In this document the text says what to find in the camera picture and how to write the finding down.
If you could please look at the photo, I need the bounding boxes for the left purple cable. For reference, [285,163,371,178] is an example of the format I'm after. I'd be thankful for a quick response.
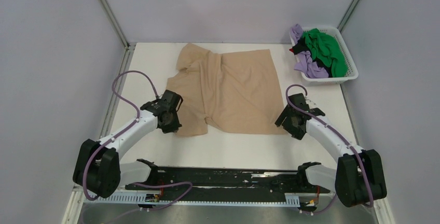
[81,70,194,216]

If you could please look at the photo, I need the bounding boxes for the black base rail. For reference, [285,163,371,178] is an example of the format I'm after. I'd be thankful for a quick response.
[144,166,329,203]

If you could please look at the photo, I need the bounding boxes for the right corner metal post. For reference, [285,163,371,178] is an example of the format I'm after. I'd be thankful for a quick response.
[337,0,361,33]

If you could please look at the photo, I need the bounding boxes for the black garment in basket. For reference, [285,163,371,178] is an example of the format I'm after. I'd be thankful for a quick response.
[290,38,332,79]

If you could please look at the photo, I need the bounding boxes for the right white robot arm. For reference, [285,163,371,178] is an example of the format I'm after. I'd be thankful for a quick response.
[275,93,388,207]

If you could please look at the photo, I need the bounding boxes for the aluminium frame rail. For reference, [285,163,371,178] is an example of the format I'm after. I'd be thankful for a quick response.
[73,169,387,198]

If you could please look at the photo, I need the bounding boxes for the beige t shirt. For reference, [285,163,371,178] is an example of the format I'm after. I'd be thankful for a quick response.
[167,44,284,137]

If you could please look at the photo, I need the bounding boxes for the lavender t shirt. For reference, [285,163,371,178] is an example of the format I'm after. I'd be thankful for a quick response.
[290,24,330,79]

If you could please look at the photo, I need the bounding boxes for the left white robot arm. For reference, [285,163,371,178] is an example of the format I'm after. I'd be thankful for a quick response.
[73,90,183,201]

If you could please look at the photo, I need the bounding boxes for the white slotted cable duct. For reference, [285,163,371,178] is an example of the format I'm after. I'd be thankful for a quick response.
[84,192,300,207]

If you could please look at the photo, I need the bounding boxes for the green t shirt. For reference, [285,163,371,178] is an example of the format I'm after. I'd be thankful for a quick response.
[302,28,348,77]

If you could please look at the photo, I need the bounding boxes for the white plastic laundry basket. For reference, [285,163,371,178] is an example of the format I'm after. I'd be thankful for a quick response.
[289,24,359,86]

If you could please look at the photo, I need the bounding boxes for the left corner metal post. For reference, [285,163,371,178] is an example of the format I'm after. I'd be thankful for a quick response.
[98,0,130,50]

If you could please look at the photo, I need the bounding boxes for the corner metal post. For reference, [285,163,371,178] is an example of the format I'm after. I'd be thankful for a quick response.
[337,0,361,33]
[98,0,130,50]

